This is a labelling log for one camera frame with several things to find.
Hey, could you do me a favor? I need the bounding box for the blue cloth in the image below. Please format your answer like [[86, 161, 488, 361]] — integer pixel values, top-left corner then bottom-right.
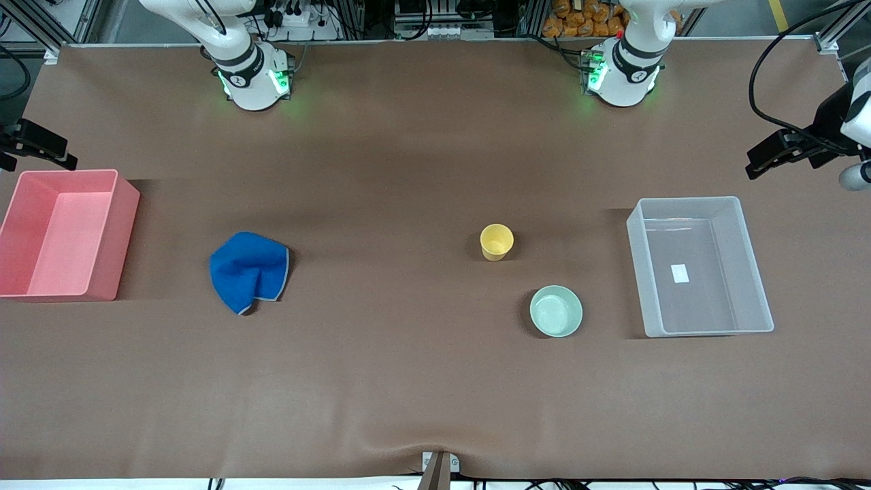
[[209, 231, 291, 316]]

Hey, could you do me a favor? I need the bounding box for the light green bowl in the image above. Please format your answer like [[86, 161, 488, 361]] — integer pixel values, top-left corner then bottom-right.
[[529, 284, 584, 338]]

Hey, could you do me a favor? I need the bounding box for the brown table cover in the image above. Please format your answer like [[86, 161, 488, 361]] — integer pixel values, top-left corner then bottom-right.
[[0, 37, 871, 481]]

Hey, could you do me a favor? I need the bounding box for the yellow cup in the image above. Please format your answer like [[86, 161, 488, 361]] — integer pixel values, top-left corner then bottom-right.
[[480, 224, 515, 261]]

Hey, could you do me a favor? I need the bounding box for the metal camera pole bracket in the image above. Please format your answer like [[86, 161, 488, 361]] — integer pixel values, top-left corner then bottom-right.
[[416, 451, 461, 490]]

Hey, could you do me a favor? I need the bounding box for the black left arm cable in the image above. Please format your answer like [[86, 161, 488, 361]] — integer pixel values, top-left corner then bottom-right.
[[749, 0, 871, 140]]

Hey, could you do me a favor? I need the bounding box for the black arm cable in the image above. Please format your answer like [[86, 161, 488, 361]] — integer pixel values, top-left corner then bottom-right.
[[0, 42, 32, 101], [749, 0, 871, 140]]

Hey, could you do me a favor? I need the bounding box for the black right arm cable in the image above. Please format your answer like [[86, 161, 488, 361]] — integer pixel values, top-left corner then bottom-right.
[[0, 42, 32, 101]]

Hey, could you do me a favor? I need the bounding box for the white power strip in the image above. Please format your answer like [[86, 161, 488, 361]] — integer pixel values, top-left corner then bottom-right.
[[267, 5, 341, 42]]

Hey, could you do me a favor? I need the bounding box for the clear plastic bin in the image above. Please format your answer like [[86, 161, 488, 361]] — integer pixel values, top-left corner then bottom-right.
[[626, 196, 775, 338]]

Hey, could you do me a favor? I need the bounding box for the pink plastic bin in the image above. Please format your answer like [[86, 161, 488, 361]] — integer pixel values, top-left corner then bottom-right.
[[0, 169, 141, 301]]

